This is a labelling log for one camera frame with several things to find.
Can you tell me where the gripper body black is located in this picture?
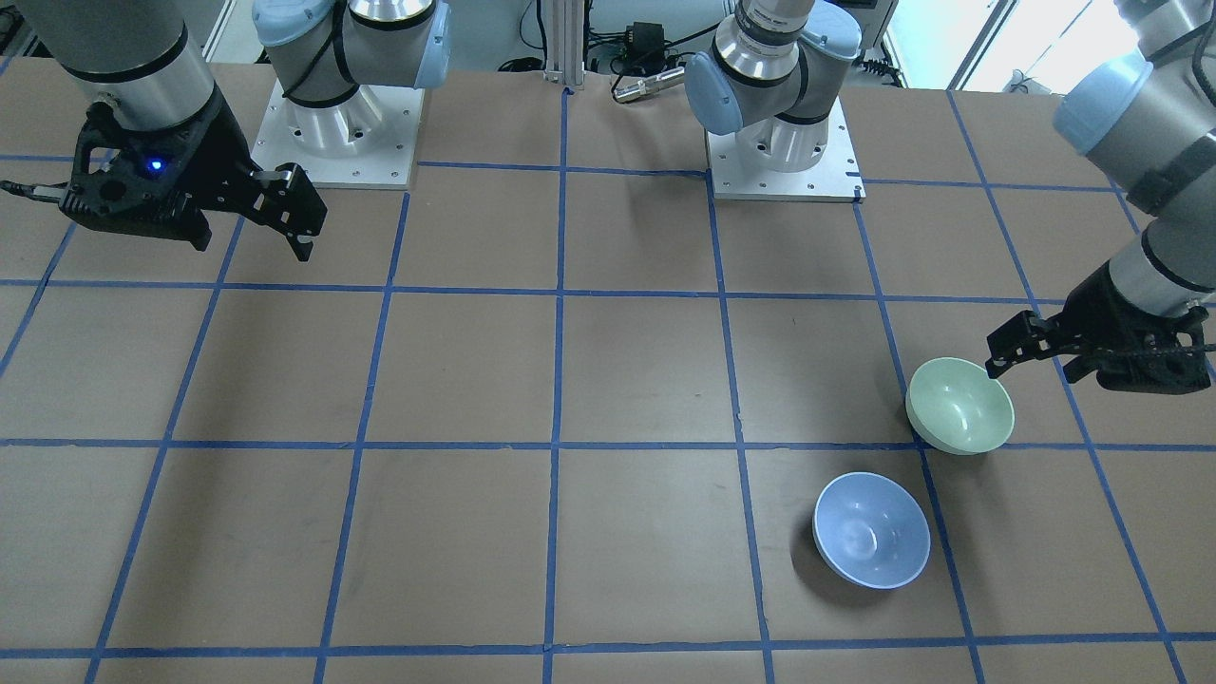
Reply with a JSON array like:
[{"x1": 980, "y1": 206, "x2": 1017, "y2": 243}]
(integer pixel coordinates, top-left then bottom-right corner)
[
  {"x1": 58, "y1": 86, "x2": 257, "y2": 251},
  {"x1": 1059, "y1": 263, "x2": 1214, "y2": 396}
]

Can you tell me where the green plastic bowl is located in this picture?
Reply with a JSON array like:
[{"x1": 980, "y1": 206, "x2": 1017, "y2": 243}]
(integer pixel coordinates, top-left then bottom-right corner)
[{"x1": 903, "y1": 357, "x2": 1017, "y2": 456}]

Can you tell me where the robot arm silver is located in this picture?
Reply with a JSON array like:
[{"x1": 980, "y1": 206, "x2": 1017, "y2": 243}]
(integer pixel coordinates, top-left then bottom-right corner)
[
  {"x1": 685, "y1": 1, "x2": 1215, "y2": 396},
  {"x1": 2, "y1": 1, "x2": 451, "y2": 260}
]

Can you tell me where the blue plastic bowl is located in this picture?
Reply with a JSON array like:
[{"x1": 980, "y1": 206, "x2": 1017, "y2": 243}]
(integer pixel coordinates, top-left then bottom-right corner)
[{"x1": 811, "y1": 471, "x2": 931, "y2": 592}]

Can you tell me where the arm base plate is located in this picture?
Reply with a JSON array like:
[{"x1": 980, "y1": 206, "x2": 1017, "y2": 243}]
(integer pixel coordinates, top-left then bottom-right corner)
[
  {"x1": 705, "y1": 99, "x2": 867, "y2": 203},
  {"x1": 250, "y1": 83, "x2": 428, "y2": 191}
]

